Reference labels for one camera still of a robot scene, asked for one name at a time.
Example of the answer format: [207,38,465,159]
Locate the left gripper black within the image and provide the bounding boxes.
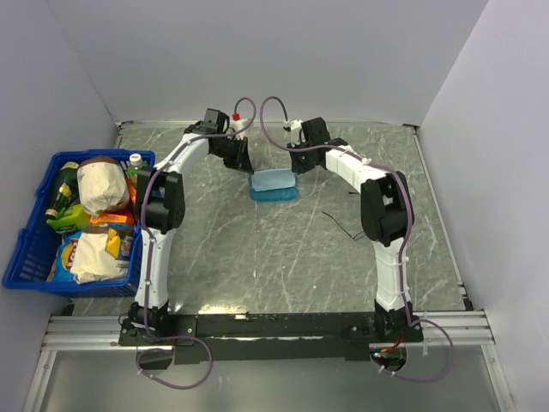
[212,136,255,176]

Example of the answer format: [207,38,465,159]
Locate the light blue cleaning cloth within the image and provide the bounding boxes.
[249,168,296,192]

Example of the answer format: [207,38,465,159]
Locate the blue translucent glasses case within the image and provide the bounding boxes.
[250,173,299,203]

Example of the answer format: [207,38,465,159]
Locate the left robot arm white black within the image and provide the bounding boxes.
[128,108,254,345]

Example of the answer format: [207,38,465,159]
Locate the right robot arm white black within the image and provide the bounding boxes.
[285,118,414,342]

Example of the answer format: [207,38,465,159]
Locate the black thin sunglasses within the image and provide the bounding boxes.
[322,191,369,241]

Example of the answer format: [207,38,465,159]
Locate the green bottle white cap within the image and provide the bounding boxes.
[127,153,147,186]

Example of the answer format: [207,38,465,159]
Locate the orange snack pack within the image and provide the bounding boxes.
[90,178,137,227]

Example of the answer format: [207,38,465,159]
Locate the brown white paper bag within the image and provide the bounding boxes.
[77,155,130,217]

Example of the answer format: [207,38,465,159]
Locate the dark green glass bottle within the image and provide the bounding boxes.
[45,161,80,220]

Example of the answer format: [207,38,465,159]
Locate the lime green snack pack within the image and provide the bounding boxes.
[46,203,91,234]

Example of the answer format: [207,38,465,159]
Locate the blue yellow chips bag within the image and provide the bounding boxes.
[46,231,82,283]

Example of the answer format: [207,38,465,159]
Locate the blue plastic basket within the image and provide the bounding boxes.
[3,148,142,298]

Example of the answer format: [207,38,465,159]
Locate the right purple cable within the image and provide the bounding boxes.
[259,95,455,383]

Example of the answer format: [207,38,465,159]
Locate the purple cable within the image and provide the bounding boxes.
[259,95,455,383]
[136,97,258,391]

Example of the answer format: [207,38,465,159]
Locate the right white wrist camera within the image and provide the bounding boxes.
[283,119,303,144]

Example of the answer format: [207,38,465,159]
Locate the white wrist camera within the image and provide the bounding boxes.
[230,112,253,139]
[283,119,303,144]

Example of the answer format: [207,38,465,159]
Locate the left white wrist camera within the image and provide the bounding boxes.
[230,112,253,139]

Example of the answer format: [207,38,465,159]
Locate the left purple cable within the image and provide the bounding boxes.
[136,97,258,391]

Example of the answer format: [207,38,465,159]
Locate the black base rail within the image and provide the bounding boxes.
[118,312,424,365]

